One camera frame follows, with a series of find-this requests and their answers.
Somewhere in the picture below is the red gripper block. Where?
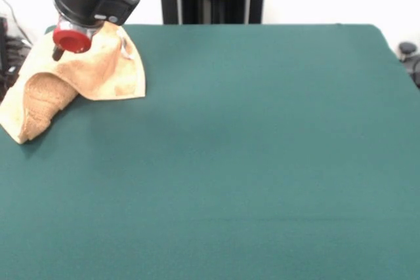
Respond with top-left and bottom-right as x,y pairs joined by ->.
52,26 -> 92,62

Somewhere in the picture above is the tan terry towel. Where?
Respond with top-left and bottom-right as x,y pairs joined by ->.
0,21 -> 148,145

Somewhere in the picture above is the dark green table cloth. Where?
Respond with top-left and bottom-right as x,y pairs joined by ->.
0,23 -> 420,280

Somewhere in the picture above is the grey office chair base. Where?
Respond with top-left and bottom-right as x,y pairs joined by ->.
398,41 -> 420,90

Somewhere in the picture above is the black equipment pile with cables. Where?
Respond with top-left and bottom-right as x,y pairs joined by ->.
0,16 -> 35,102

